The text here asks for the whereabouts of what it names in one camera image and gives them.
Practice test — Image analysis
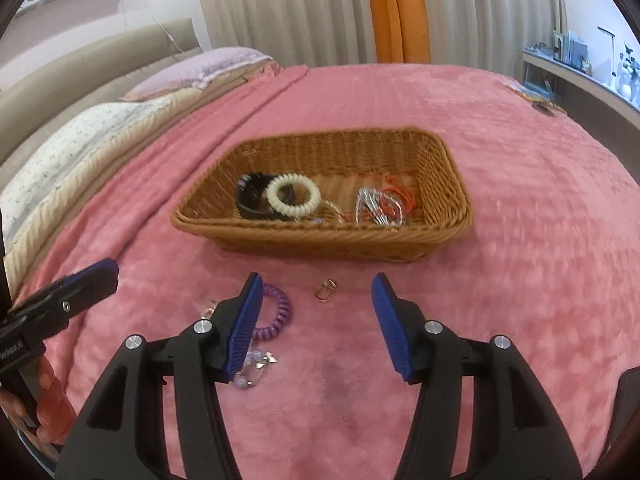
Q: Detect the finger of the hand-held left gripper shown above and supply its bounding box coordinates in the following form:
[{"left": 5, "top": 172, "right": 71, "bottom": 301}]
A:
[{"left": 7, "top": 258, "right": 120, "bottom": 335}]

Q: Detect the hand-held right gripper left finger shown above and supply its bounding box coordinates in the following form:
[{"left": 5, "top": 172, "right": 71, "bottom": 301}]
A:
[{"left": 54, "top": 272, "right": 264, "bottom": 480}]

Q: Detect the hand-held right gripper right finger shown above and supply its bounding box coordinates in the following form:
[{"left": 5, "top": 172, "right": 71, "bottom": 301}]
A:
[{"left": 371, "top": 272, "right": 583, "bottom": 480}]

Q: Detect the purple spiral hair tie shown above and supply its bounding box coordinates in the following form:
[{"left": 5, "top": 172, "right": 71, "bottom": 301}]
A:
[{"left": 252, "top": 282, "right": 294, "bottom": 344}]

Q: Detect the crystal bead chain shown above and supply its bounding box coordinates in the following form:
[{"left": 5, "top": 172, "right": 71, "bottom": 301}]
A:
[{"left": 232, "top": 347, "right": 281, "bottom": 389}]

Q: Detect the brown wicker basket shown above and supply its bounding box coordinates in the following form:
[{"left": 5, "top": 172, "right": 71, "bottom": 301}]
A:
[{"left": 171, "top": 127, "right": 474, "bottom": 264}]

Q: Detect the black wrist watch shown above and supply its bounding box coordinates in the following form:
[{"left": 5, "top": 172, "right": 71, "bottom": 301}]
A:
[{"left": 235, "top": 172, "right": 282, "bottom": 221}]

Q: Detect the clear spiral hair tie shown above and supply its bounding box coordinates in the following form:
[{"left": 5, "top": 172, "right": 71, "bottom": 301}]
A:
[{"left": 325, "top": 202, "right": 354, "bottom": 226}]

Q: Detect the red string charm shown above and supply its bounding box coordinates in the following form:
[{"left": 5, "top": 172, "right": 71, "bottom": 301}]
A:
[{"left": 372, "top": 172, "right": 419, "bottom": 221}]

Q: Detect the cream spiral hair tie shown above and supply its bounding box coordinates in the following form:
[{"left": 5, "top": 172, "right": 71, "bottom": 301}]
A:
[{"left": 265, "top": 173, "right": 321, "bottom": 221}]

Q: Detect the clear bead bracelet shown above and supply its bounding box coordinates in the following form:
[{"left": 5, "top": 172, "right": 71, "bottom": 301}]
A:
[{"left": 352, "top": 187, "right": 406, "bottom": 229}]

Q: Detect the person's left hand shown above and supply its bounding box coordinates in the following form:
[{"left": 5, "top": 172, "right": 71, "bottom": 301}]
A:
[{"left": 0, "top": 355, "right": 77, "bottom": 453}]

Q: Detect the pink blanket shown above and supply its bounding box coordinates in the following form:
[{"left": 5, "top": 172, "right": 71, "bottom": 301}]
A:
[{"left": 10, "top": 62, "right": 640, "bottom": 480}]

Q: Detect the white floral pillow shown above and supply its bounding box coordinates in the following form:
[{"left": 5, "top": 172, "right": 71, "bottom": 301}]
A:
[{"left": 0, "top": 97, "right": 172, "bottom": 262}]

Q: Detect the beige quilt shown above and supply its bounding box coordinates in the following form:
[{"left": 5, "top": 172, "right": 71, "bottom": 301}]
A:
[{"left": 4, "top": 67, "right": 281, "bottom": 293}]

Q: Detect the beige padded headboard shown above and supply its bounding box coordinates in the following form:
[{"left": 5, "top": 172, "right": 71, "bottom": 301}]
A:
[{"left": 0, "top": 17, "right": 202, "bottom": 171}]

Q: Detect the purple pillow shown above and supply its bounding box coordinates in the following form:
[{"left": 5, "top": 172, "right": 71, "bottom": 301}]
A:
[{"left": 122, "top": 45, "right": 277, "bottom": 104}]

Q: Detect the small clutter on blanket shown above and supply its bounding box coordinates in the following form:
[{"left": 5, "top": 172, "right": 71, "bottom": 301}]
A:
[{"left": 504, "top": 79, "right": 567, "bottom": 117}]

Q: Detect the white desk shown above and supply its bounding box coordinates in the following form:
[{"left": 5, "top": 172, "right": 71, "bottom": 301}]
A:
[{"left": 522, "top": 47, "right": 640, "bottom": 132}]

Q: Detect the orange curtain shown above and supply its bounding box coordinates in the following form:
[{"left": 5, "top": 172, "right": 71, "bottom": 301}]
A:
[{"left": 363, "top": 0, "right": 431, "bottom": 64}]

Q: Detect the grey curtain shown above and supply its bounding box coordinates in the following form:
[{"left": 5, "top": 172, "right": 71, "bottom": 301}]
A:
[
  {"left": 415, "top": 0, "right": 569, "bottom": 82},
  {"left": 192, "top": 0, "right": 382, "bottom": 69}
]

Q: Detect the row of books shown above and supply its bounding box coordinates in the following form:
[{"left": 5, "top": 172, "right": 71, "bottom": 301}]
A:
[{"left": 551, "top": 29, "right": 592, "bottom": 69}]

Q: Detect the white vase with flowers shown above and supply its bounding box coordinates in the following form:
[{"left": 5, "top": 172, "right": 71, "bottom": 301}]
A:
[{"left": 617, "top": 42, "right": 640, "bottom": 99}]

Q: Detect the white desk lamp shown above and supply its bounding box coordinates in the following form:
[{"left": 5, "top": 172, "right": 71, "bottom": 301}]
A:
[{"left": 597, "top": 25, "right": 622, "bottom": 87}]

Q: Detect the white charging cable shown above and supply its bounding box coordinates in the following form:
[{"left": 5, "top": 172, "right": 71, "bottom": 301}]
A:
[{"left": 152, "top": 17, "right": 187, "bottom": 57}]

